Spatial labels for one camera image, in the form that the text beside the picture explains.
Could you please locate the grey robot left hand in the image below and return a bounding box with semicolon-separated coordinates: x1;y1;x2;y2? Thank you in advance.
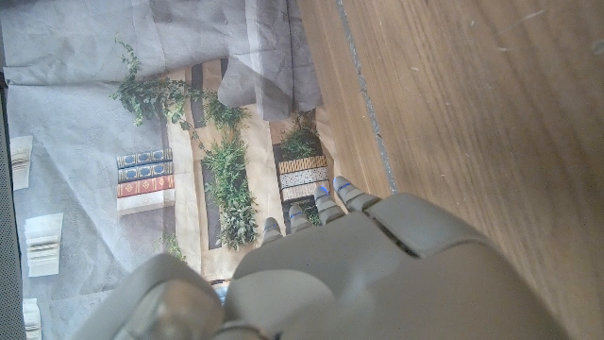
70;176;575;340

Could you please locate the printed fabric backdrop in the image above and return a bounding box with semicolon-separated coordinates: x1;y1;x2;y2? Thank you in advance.
0;0;341;340

